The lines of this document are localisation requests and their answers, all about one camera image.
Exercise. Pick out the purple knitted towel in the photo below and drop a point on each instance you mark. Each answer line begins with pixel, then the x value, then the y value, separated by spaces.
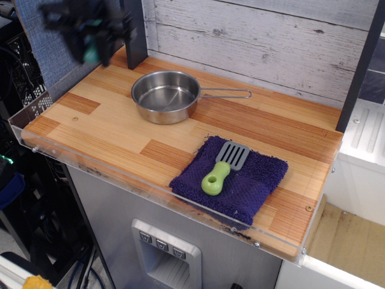
pixel 244 192

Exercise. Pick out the stainless steel pan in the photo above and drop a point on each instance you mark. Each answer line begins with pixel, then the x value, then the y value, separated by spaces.
pixel 167 97

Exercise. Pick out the blue fabric partition panel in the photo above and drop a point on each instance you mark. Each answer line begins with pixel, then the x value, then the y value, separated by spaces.
pixel 55 61

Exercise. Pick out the white toy sink unit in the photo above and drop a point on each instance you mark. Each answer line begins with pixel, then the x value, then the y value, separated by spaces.
pixel 346 247

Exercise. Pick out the clear acrylic guard rail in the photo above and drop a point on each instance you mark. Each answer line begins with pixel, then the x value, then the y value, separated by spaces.
pixel 96 128

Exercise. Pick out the black plastic crate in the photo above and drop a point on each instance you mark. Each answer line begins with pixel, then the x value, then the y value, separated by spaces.
pixel 25 72

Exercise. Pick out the black right upright post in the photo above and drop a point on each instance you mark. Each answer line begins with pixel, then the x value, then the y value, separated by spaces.
pixel 362 67

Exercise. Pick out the grey spatula green handle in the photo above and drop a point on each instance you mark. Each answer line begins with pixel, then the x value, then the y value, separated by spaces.
pixel 231 157

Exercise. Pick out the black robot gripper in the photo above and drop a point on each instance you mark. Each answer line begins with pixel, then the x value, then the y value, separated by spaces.
pixel 77 19

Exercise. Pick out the dark green pickle toy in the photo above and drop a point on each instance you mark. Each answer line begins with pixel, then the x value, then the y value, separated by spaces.
pixel 91 53

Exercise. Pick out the silver toy fridge cabinet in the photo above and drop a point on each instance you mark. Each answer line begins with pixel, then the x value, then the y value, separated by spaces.
pixel 144 244

